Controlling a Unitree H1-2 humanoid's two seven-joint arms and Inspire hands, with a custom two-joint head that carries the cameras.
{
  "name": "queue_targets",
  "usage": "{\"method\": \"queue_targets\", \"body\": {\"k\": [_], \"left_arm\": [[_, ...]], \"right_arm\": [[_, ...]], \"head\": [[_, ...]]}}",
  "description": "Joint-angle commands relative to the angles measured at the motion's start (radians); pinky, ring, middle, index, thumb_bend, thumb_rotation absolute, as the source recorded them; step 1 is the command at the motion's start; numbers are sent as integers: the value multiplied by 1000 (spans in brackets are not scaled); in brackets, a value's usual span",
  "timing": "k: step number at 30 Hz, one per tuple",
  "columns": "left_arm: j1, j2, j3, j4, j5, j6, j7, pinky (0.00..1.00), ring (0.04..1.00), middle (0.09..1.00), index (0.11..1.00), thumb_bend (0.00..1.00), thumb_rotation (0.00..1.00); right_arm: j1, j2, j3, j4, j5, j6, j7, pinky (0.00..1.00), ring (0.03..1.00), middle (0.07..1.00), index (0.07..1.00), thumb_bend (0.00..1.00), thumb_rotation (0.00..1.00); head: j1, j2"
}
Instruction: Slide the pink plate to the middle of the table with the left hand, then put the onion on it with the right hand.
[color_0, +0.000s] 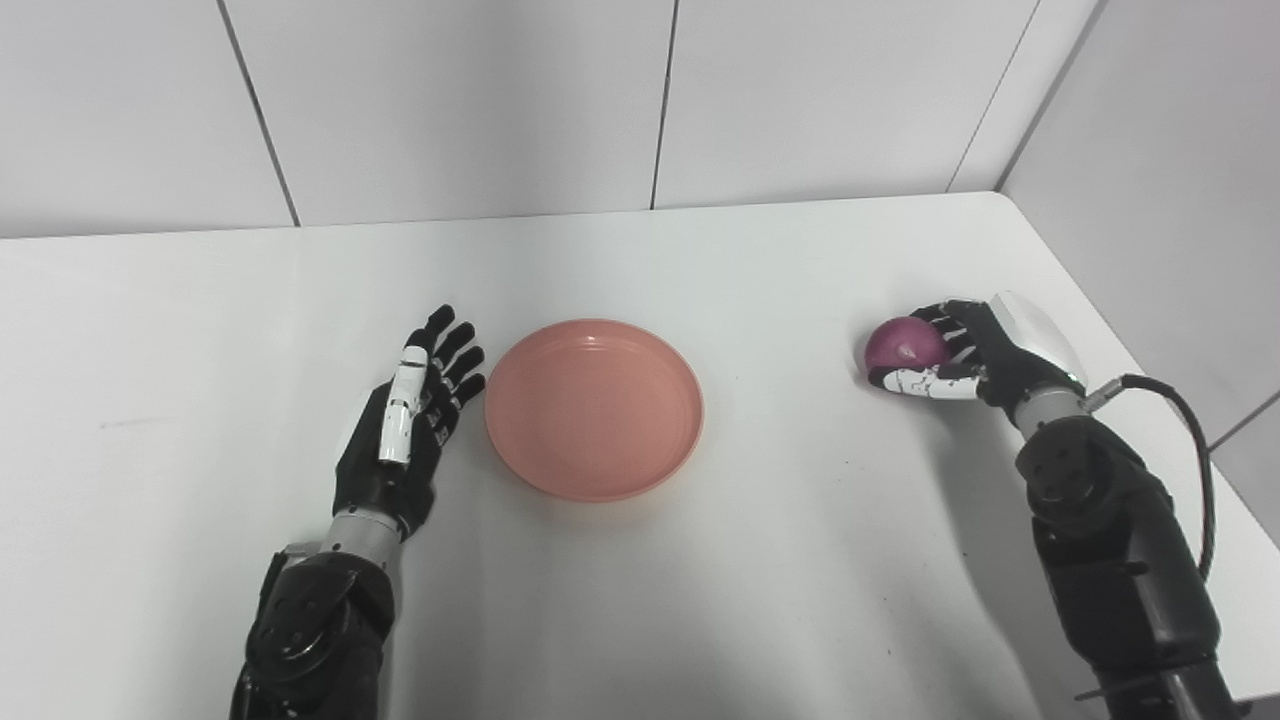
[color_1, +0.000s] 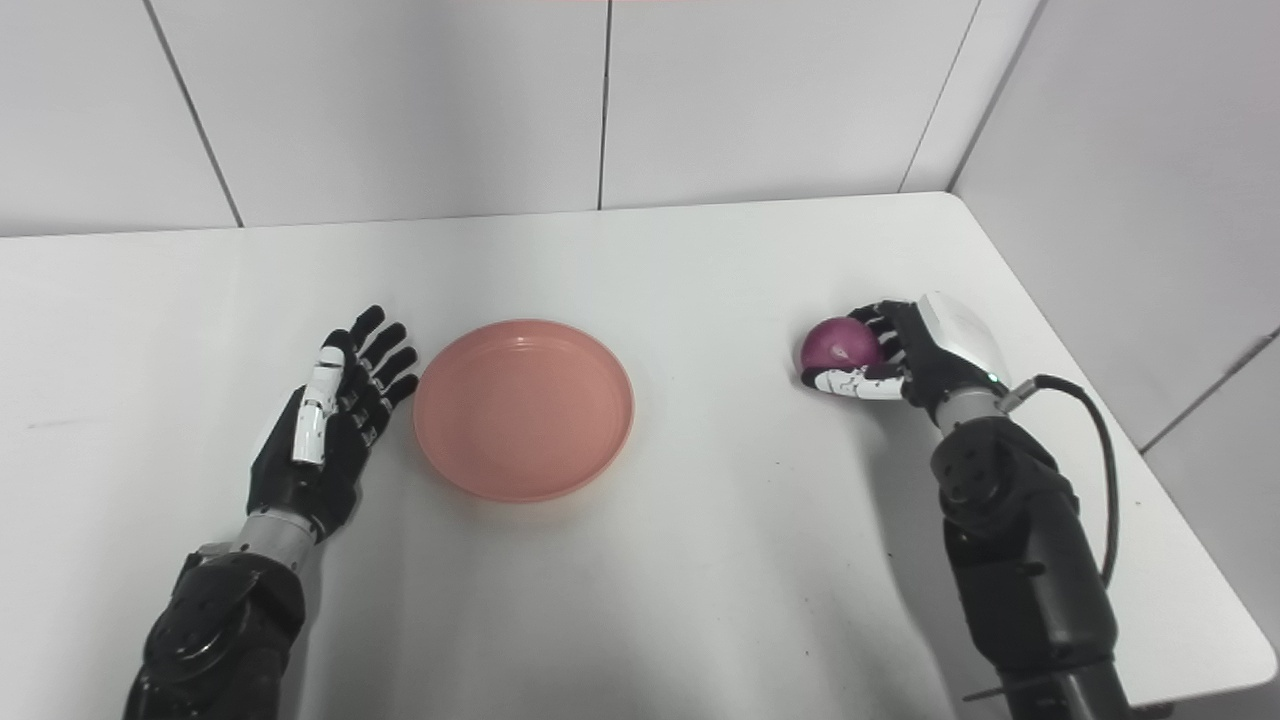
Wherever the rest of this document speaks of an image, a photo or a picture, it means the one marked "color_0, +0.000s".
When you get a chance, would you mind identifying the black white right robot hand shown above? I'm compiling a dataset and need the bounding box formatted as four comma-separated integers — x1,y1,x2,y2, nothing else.
868,291,1089,421

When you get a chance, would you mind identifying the purple red onion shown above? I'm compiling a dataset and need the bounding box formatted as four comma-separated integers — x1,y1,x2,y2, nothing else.
864,316,951,381

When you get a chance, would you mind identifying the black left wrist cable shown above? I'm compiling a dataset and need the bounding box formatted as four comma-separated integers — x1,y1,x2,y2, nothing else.
255,541,323,626

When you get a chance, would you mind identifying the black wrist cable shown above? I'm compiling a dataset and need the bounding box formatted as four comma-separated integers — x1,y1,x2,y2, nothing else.
255,541,323,626
1085,374,1217,583

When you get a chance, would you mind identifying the pink round plate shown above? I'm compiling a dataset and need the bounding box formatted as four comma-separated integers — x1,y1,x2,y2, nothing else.
484,318,705,503

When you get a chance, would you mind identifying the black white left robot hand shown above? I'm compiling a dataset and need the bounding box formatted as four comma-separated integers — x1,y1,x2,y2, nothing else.
333,304,487,541

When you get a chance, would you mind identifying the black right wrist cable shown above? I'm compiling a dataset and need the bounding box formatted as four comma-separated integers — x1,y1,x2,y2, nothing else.
1085,374,1217,583

